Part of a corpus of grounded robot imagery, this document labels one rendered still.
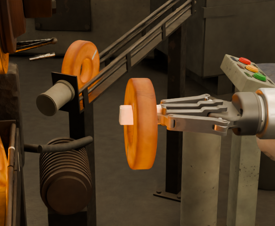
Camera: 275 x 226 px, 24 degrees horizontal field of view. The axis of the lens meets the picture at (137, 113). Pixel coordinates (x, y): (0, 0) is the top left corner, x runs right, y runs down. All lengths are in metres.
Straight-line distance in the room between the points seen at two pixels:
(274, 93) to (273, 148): 0.18
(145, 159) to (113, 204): 1.42
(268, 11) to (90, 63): 1.88
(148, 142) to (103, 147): 1.87
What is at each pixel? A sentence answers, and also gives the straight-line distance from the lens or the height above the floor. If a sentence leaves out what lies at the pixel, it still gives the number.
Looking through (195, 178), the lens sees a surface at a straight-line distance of 2.06.
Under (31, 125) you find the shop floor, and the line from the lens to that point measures 3.15.
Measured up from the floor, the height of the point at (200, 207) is 0.18.
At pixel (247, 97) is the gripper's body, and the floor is 0.87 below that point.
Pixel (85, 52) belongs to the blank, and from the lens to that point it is 1.70.
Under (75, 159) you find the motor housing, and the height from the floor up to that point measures 0.53.
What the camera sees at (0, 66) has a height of 0.93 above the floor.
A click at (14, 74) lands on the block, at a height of 0.79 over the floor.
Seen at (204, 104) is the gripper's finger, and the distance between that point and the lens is 1.12.
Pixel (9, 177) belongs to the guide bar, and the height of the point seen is 0.71.
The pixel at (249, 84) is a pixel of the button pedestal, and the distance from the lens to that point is 1.94.
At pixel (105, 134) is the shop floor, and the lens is 3.02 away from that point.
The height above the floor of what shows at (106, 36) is 0.16.
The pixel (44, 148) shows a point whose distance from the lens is 1.54.
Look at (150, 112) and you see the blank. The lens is 1.03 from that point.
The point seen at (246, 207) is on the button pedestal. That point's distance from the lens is 2.22.
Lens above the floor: 1.27
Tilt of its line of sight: 23 degrees down
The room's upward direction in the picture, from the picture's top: straight up
